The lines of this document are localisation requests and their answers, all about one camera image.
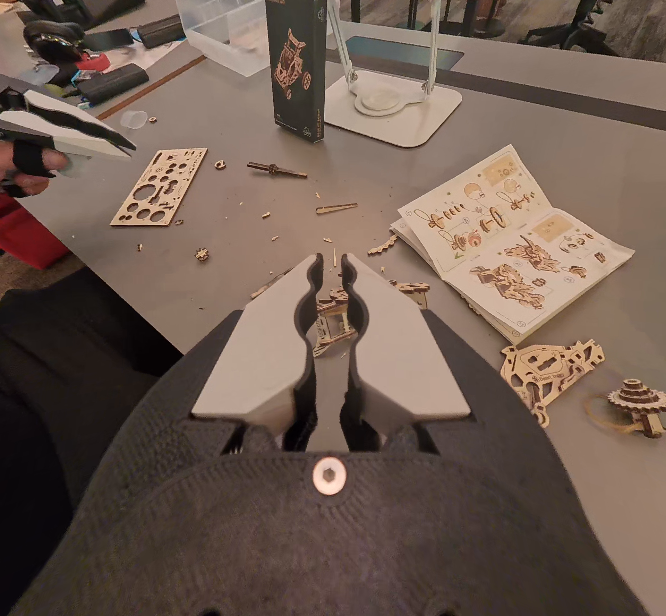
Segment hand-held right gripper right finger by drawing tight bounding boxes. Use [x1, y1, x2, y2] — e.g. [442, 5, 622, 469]
[340, 253, 472, 450]

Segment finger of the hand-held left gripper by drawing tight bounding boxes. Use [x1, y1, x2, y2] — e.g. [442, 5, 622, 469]
[0, 109, 134, 161]
[23, 88, 138, 152]

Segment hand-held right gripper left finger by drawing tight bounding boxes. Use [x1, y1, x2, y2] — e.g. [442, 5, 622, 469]
[191, 253, 325, 451]

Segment wooden parts sheet round holes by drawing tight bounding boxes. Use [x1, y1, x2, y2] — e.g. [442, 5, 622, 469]
[110, 148, 209, 226]

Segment wooden model frame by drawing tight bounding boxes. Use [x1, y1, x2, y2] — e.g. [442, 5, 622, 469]
[501, 339, 607, 429]

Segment dark model kit box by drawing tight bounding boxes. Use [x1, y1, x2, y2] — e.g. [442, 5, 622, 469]
[259, 0, 330, 144]

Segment person's left hand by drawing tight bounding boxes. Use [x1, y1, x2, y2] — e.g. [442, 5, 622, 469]
[0, 142, 69, 196]

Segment black red headphones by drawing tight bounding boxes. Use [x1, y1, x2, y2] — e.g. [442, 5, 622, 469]
[23, 20, 86, 57]

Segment notched wooden strip scrap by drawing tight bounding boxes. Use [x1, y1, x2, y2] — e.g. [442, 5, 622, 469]
[250, 267, 296, 300]

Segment red plastic canister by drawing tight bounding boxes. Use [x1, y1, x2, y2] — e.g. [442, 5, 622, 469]
[0, 194, 69, 271]

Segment black pouch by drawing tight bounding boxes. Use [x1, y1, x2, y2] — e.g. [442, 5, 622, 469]
[138, 15, 186, 50]

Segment instruction booklet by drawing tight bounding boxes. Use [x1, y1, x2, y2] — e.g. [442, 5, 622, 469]
[390, 144, 637, 346]

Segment clear plastic bin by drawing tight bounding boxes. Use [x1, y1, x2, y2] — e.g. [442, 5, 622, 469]
[174, 0, 271, 78]

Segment person's black clothing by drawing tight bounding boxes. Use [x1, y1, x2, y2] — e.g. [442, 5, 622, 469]
[0, 267, 184, 616]

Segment wooden gear assembly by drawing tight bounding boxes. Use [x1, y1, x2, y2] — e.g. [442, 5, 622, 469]
[606, 378, 666, 441]

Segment long wooden frame strip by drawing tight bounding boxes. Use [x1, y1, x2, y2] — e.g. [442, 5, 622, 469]
[247, 161, 309, 180]

